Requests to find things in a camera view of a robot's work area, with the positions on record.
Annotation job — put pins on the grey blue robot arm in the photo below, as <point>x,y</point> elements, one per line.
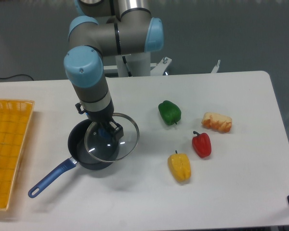
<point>106,28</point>

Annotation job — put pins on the glass lid with blue knob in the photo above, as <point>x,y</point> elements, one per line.
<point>108,150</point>

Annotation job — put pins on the red bell pepper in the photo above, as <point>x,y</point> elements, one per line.
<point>201,144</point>

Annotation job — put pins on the toy bread piece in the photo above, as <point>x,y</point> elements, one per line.
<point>216,121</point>

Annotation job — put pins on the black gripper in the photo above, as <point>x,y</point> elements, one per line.
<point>102,113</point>

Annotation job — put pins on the yellow woven basket tray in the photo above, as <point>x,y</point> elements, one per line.
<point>15,116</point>

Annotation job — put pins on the green bell pepper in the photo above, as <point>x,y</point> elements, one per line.
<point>169,112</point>

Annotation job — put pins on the dark saucepan with blue handle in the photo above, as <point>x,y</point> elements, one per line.
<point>79,156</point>

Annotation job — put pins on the yellow bell pepper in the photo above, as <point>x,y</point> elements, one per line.
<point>179,166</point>

